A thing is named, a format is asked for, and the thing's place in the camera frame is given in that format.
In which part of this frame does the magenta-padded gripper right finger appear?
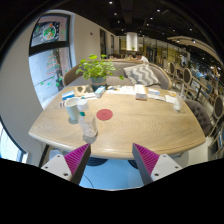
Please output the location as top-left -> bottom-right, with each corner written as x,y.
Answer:
132,143 -> 184,186

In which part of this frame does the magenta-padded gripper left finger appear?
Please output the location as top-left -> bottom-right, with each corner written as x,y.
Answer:
40,143 -> 92,186

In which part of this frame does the clear plastic bottle white cap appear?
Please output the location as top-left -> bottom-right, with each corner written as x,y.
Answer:
76,98 -> 99,138

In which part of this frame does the white ceramic cup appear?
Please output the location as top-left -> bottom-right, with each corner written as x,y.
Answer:
63,96 -> 81,122

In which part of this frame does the grey tufted chair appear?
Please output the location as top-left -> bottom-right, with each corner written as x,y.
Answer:
184,98 -> 213,137

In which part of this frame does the clear drinking glass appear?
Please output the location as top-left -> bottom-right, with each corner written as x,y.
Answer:
172,92 -> 185,113

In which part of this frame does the white paper sheet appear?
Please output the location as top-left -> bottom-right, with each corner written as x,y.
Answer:
164,94 -> 178,105

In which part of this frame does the flat round red coaster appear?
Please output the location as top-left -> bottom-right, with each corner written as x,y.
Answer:
96,108 -> 114,122

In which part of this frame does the white teal tube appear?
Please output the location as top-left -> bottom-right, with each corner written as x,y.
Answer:
81,93 -> 97,100

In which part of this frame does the white printed leaflet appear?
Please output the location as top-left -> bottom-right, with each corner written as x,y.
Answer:
106,85 -> 136,96

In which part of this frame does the beige armchair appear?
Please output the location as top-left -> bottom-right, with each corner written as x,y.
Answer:
63,63 -> 83,87

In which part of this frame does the grey curved sofa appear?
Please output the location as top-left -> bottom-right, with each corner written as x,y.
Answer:
63,59 -> 173,90

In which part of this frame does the group of round-backed chairs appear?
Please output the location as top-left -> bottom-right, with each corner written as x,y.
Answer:
161,56 -> 224,161

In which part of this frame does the grey white chevron cushion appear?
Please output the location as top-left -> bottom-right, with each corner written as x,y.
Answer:
123,63 -> 161,87

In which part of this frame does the green potted plant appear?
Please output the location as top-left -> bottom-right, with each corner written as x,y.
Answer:
75,53 -> 125,90

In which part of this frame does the person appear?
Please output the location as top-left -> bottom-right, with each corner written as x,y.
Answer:
134,53 -> 150,64

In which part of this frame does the window poster with round print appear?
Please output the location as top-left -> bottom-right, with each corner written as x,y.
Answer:
30,16 -> 69,48

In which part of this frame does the group of ceiling lights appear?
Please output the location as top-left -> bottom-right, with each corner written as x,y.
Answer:
106,0 -> 198,44

